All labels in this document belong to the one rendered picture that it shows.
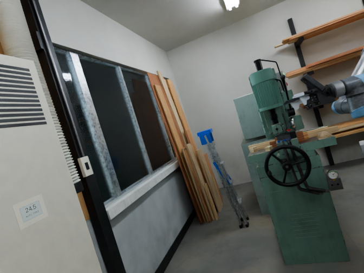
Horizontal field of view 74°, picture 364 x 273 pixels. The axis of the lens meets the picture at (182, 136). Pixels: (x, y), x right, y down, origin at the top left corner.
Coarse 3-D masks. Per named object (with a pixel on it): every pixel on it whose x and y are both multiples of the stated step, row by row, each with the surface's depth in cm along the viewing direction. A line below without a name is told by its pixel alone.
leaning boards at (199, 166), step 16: (160, 80) 347; (160, 96) 317; (176, 96) 382; (160, 112) 310; (176, 112) 358; (176, 128) 341; (176, 144) 314; (192, 144) 355; (192, 160) 311; (208, 160) 374; (192, 176) 312; (208, 176) 335; (192, 192) 316; (208, 192) 309; (208, 208) 316
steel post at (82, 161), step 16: (32, 0) 158; (32, 16) 157; (32, 32) 156; (48, 32) 165; (48, 48) 159; (48, 64) 158; (48, 80) 159; (64, 96) 160; (64, 112) 159; (64, 128) 160; (80, 144) 161; (80, 160) 157; (80, 176) 161; (96, 192) 166; (96, 208) 162; (96, 224) 162; (112, 240) 167; (112, 256) 163; (112, 272) 163
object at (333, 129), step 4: (324, 128) 180; (328, 128) 178; (332, 128) 177; (336, 128) 176; (312, 132) 182; (316, 132) 181; (332, 132) 178; (312, 136) 183; (264, 144) 196; (268, 144) 195; (264, 148) 196
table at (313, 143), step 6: (312, 138) 179; (324, 138) 166; (330, 138) 165; (300, 144) 172; (306, 144) 171; (312, 144) 169; (318, 144) 168; (324, 144) 167; (330, 144) 165; (336, 144) 164; (258, 150) 198; (264, 150) 190; (306, 150) 171; (252, 156) 185; (258, 156) 184; (264, 156) 182; (276, 156) 179; (282, 156) 169; (252, 162) 186
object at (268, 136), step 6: (276, 78) 203; (252, 90) 212; (282, 96) 204; (282, 102) 204; (258, 108) 212; (282, 108) 205; (264, 120) 211; (288, 120) 204; (264, 126) 212; (288, 126) 205; (264, 132) 215; (282, 132) 207; (270, 138) 212
